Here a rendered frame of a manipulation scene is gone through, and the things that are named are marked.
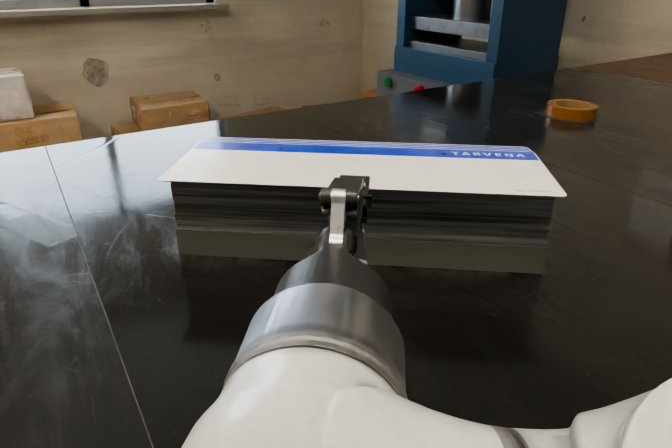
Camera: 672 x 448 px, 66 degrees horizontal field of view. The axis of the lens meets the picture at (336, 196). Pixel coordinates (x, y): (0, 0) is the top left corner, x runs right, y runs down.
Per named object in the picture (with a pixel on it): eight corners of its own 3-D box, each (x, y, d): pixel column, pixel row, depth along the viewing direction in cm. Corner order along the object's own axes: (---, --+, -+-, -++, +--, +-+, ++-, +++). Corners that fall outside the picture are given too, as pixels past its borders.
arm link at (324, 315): (226, 477, 27) (255, 391, 32) (403, 494, 26) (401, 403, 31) (209, 336, 23) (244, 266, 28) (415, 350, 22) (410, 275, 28)
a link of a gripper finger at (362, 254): (308, 277, 35) (307, 259, 34) (327, 203, 45) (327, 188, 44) (365, 280, 35) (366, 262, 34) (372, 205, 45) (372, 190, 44)
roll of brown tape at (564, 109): (564, 122, 108) (566, 111, 107) (536, 110, 118) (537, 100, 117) (607, 119, 110) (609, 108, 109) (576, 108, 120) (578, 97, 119)
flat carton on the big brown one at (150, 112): (129, 120, 314) (125, 96, 308) (194, 111, 334) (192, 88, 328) (144, 135, 286) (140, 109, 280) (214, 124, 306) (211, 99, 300)
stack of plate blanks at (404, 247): (178, 254, 58) (167, 173, 54) (215, 206, 70) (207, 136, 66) (542, 274, 55) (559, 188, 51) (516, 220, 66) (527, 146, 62)
